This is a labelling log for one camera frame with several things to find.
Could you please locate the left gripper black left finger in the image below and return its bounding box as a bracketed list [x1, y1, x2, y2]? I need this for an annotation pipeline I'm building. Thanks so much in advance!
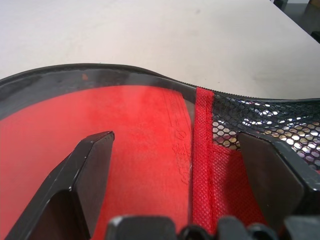
[0, 130, 116, 240]

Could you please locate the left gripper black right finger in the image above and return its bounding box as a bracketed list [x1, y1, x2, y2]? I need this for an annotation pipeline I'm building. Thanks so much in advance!
[236, 131, 320, 224]

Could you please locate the black red paddle case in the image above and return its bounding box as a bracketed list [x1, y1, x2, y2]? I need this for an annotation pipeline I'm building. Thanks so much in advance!
[0, 62, 320, 240]

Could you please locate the red table tennis paddle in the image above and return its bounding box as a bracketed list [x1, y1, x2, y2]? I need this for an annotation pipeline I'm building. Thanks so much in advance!
[0, 84, 195, 240]

